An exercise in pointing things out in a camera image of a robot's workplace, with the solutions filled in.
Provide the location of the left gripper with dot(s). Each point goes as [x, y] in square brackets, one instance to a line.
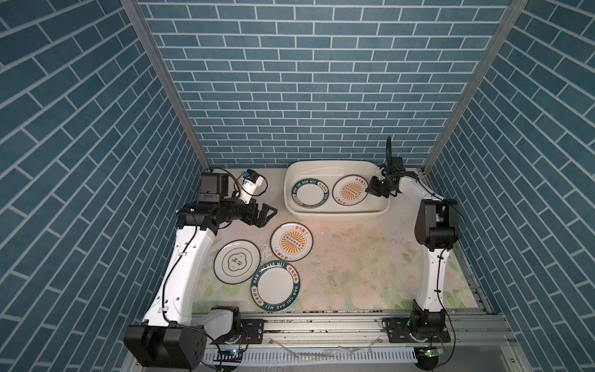
[260, 218]

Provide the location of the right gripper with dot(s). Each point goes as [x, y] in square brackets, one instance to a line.
[371, 188]

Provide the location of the orange sunburst plate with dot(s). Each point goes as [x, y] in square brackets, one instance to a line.
[291, 242]
[350, 190]

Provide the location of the green rim plate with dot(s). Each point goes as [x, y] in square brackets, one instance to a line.
[310, 193]
[275, 286]

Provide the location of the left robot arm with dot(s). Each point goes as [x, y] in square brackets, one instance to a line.
[166, 337]

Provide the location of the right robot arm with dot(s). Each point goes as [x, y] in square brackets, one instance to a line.
[436, 231]

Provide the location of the white plastic bin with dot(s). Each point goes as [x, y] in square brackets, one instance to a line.
[330, 172]

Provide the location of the white plate grey flower outline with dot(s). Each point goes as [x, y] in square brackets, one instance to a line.
[237, 262]

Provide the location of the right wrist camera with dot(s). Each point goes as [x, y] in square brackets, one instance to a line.
[393, 167]

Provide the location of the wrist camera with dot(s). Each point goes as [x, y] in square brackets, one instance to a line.
[393, 167]
[253, 185]

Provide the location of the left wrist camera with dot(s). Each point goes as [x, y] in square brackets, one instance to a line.
[253, 185]

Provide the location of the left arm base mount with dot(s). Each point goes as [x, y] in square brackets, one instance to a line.
[247, 332]

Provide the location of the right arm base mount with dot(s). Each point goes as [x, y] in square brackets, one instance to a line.
[402, 330]

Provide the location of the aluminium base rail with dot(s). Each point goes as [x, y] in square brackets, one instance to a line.
[356, 341]

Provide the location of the right corner aluminium post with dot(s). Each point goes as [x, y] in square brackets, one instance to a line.
[495, 43]

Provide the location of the corner aluminium post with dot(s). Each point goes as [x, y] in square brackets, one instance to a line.
[495, 43]
[140, 25]

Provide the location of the left corner aluminium post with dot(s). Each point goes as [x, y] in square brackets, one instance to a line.
[140, 25]

